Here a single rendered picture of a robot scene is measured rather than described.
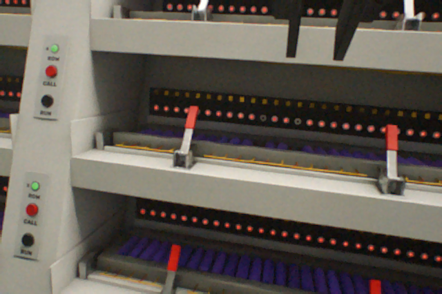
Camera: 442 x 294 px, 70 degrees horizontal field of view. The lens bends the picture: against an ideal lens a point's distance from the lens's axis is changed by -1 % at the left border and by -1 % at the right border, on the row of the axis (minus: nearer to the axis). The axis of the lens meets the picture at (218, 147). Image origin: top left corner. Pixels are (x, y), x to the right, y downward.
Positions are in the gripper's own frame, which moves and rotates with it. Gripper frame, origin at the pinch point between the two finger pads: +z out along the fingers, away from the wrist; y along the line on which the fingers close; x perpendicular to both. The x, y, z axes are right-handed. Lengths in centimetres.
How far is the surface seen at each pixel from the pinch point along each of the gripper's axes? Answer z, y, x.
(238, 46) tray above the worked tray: 17.7, -8.6, 8.3
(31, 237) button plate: 22.6, -34.6, -20.6
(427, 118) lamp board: 34.2, 21.3, 7.4
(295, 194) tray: 21.1, 0.8, -9.7
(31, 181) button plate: 21.2, -36.0, -13.0
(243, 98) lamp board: 33.8, -9.2, 7.9
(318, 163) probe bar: 26.8, 3.9, -4.0
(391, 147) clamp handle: 22.2, 11.9, -1.9
